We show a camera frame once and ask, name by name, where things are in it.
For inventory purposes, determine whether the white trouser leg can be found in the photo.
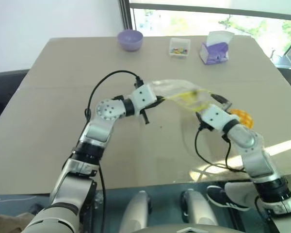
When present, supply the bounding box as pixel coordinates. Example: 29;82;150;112
224;180;258;210

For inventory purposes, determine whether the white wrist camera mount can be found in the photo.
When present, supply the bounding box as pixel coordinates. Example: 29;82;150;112
200;103;236;131
130;83;158;110

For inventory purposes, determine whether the silver robot leg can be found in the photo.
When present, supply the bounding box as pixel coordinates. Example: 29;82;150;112
117;190;153;233
180;188;219;229

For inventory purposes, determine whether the clear plastic zip bag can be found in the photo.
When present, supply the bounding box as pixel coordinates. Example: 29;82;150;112
147;78;231;115

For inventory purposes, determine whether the black sneaker with white stripes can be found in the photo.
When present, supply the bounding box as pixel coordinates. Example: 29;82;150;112
206;185;252;212

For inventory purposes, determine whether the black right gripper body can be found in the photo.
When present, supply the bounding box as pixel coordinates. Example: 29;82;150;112
196;116;216;132

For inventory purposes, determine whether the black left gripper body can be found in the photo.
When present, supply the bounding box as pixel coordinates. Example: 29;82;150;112
136;96;164;115

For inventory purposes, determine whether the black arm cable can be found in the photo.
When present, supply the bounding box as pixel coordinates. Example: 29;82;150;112
194;127;248;174
84;70;143;122
96;162;108;233

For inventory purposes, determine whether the silver left robot leg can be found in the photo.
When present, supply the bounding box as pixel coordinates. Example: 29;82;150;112
117;190;153;233

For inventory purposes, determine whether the brown cardboard table cover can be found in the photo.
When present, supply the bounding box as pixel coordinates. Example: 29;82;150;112
0;35;291;196

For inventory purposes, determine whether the silver right robot leg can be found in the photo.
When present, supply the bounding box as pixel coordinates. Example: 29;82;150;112
180;188;219;229

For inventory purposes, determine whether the purple tissue box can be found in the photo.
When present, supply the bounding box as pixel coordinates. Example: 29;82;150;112
198;31;236;66

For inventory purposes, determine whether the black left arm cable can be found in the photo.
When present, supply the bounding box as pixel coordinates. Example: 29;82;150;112
84;70;143;122
96;162;108;233

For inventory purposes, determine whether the purple plastic bowl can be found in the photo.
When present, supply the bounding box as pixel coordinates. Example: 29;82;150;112
117;29;144;52

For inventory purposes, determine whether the dark grey couch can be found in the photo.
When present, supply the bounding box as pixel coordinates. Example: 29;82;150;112
0;68;30;133

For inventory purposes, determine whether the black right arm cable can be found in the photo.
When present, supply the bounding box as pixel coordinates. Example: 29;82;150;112
194;127;248;174

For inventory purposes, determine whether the clear box with colourful bits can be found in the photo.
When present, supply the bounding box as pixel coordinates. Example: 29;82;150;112
168;37;192;59

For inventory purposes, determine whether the orange netted snack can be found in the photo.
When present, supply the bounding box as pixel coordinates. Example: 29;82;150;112
228;108;255;130

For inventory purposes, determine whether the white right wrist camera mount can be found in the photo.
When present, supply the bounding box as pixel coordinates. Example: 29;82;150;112
200;103;236;131

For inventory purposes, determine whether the black window frame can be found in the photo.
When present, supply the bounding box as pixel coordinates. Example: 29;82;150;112
128;0;291;57

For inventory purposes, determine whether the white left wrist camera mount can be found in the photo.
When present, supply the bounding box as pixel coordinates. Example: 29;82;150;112
130;83;158;110

